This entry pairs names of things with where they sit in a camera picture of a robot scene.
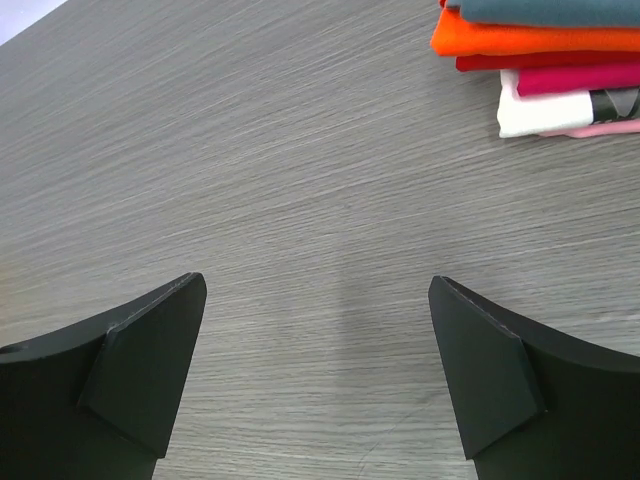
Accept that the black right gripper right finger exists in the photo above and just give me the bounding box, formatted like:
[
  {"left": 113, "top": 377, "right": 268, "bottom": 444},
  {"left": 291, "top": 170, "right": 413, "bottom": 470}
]
[{"left": 429, "top": 276, "right": 639, "bottom": 479}]

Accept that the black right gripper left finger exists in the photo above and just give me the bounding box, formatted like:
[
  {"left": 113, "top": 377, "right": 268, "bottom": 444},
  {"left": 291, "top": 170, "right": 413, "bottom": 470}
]
[{"left": 1, "top": 273, "right": 207, "bottom": 479}]

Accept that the white printed folded t-shirt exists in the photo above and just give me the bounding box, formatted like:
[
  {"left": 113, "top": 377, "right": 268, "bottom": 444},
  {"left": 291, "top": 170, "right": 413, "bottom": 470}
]
[{"left": 496, "top": 70, "right": 639, "bottom": 138}]

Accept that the pink folded t-shirt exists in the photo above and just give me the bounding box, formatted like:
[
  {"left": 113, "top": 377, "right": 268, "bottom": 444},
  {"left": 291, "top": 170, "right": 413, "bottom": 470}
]
[{"left": 540, "top": 119, "right": 640, "bottom": 138}]

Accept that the magenta folded t-shirt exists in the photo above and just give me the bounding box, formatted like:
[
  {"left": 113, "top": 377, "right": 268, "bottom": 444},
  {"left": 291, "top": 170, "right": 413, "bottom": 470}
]
[{"left": 517, "top": 62, "right": 639, "bottom": 97}]

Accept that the red folded t-shirt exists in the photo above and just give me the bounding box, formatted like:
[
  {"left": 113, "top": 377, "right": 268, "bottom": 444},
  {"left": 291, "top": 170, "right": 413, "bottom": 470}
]
[{"left": 455, "top": 51, "right": 639, "bottom": 72}]

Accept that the orange folded t-shirt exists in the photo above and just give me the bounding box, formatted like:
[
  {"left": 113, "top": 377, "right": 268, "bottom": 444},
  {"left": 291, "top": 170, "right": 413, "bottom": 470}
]
[{"left": 431, "top": 9, "right": 639, "bottom": 57}]

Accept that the blue-grey folded t-shirt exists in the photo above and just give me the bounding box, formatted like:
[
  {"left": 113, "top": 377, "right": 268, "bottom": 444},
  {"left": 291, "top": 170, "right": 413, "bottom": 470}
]
[{"left": 444, "top": 0, "right": 639, "bottom": 28}]

